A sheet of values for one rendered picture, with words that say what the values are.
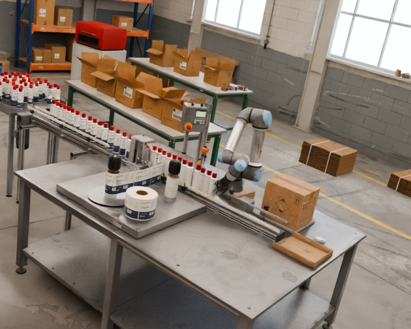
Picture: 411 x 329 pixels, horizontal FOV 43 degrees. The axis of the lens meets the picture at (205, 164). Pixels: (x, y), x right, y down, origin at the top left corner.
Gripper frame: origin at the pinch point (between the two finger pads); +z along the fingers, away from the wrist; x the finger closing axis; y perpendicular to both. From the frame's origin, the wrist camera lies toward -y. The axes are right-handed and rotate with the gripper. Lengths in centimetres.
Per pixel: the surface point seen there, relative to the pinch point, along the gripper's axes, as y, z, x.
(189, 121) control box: -1, -20, -52
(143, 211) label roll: 66, 3, -6
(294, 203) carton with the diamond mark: -17, -35, 41
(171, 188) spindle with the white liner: 31.8, 3.6, -15.9
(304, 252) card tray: 2, -29, 71
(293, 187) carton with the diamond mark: -23, -39, 31
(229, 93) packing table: -339, 130, -195
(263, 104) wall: -580, 224, -236
